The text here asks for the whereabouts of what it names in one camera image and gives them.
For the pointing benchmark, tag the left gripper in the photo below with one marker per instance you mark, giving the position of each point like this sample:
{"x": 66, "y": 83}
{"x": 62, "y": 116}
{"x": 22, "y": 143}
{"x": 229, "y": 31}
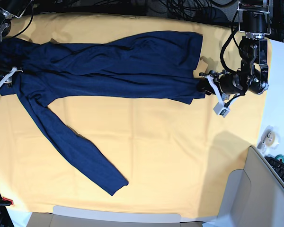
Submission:
{"x": 223, "y": 85}

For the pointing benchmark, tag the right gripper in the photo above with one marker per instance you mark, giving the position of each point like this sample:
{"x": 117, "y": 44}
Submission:
{"x": 6, "y": 74}

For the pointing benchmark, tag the navy blue long-sleeve shirt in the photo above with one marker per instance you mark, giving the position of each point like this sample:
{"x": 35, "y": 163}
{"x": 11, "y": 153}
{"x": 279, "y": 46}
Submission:
{"x": 149, "y": 65}

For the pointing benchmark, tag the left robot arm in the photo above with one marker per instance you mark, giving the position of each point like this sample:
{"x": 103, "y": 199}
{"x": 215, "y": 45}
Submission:
{"x": 252, "y": 75}

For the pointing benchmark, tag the yellow table cloth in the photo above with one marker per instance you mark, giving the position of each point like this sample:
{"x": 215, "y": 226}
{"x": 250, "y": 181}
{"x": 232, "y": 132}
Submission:
{"x": 176, "y": 157}

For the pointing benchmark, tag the clear tape dispenser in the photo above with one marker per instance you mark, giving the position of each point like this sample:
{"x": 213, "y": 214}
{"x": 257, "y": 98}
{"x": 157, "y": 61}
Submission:
{"x": 269, "y": 139}

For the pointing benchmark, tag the green tape roll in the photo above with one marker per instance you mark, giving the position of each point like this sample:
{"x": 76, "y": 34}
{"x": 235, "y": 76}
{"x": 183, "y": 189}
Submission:
{"x": 280, "y": 158}

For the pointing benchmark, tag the red black clamp bottom left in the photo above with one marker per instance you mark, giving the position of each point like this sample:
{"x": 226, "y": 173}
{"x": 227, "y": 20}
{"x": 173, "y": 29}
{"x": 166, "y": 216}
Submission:
{"x": 6, "y": 202}

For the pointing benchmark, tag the cardboard box right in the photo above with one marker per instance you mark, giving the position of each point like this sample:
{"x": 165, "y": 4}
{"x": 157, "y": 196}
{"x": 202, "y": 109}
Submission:
{"x": 254, "y": 195}

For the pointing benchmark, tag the cardboard box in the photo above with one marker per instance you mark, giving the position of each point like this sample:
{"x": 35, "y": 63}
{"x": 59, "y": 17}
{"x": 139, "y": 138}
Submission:
{"x": 72, "y": 217}
{"x": 254, "y": 195}

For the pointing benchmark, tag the cardboard box bottom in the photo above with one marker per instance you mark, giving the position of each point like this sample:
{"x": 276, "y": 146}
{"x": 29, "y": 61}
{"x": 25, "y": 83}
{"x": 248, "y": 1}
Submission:
{"x": 72, "y": 217}

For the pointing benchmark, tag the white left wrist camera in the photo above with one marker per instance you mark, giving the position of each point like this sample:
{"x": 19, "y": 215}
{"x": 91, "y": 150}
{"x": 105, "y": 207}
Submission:
{"x": 221, "y": 110}

